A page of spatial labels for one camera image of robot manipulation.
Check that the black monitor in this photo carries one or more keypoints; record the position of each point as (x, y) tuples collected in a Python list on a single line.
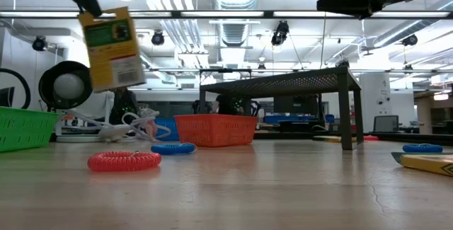
[(7, 97)]

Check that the blue plastic basket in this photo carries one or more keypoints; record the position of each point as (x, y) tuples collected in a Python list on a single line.
[(170, 125)]

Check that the grey perforated metal riser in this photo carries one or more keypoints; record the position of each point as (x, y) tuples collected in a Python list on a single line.
[(283, 81)]

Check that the person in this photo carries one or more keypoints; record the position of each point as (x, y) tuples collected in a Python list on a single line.
[(124, 102), (226, 104)]

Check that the white pillar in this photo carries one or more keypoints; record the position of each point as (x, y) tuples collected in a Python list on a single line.
[(375, 102)]

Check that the silver ventilation duct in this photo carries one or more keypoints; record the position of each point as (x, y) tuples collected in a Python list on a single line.
[(235, 7)]

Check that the blue coil wristband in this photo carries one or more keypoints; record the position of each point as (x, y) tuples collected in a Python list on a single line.
[(173, 149), (423, 148)]

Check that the red coil wristband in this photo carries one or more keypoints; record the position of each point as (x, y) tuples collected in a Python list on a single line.
[(124, 161), (371, 138)]

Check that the orange plastic basket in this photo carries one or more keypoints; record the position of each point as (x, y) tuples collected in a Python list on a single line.
[(216, 131)]

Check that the grey office chair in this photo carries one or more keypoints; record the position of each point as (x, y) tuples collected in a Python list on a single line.
[(385, 124)]

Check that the white cylindrical desk lamp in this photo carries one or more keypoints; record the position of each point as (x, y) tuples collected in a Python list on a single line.
[(65, 86)]

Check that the green plastic basket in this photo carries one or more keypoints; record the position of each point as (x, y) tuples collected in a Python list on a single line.
[(24, 129)]

